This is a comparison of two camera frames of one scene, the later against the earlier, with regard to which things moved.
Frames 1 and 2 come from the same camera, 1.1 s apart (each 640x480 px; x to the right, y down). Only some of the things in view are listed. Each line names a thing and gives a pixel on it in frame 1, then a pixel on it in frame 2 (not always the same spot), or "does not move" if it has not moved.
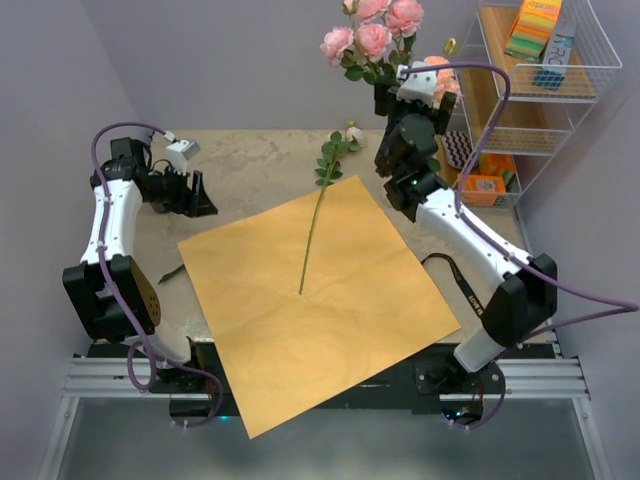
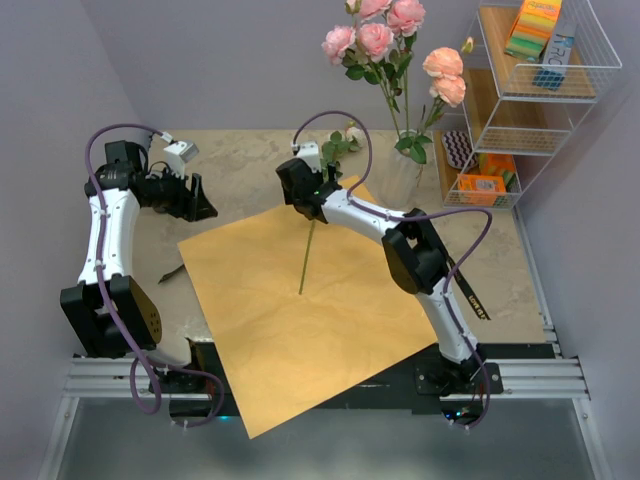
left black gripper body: (170, 189) does not move
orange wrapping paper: (365, 305) does not move
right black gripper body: (397, 110) to (290, 200)
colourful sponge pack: (532, 29) does not move
